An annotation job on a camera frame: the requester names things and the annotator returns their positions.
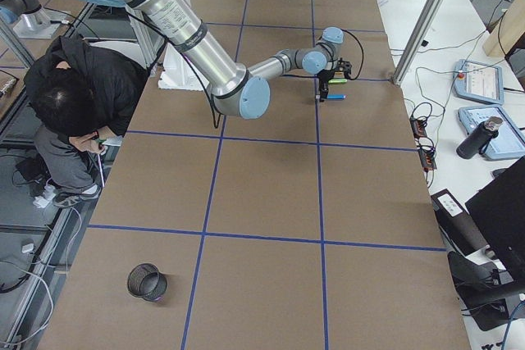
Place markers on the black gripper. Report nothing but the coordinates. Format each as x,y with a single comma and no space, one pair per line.
325,79

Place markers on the blue marker pen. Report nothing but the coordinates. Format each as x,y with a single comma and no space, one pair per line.
336,97

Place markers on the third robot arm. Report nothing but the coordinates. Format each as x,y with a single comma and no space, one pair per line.
11,10

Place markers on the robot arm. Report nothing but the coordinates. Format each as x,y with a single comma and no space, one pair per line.
233,88

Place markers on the green highlighter pen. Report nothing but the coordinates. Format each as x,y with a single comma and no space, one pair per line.
338,81

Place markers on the upper teach pendant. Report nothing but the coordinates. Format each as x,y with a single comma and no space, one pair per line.
478,82

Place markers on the teach pendant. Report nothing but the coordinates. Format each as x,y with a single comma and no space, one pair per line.
510,142
478,82

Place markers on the black water bottle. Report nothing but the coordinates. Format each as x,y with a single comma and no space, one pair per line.
477,141

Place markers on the lower teach pendant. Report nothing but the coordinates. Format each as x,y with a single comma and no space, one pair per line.
510,142

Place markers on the black monitor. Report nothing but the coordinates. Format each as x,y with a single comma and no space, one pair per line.
498,212

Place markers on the person in black jacket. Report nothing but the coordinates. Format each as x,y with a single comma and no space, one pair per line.
83,95

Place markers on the right black mesh cup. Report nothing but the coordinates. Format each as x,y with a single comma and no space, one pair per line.
146,281

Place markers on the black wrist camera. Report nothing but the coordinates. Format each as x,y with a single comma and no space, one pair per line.
345,68

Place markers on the aluminium frame post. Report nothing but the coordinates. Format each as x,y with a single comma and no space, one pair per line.
421,27

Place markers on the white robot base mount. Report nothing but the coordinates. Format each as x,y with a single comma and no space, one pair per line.
178,74

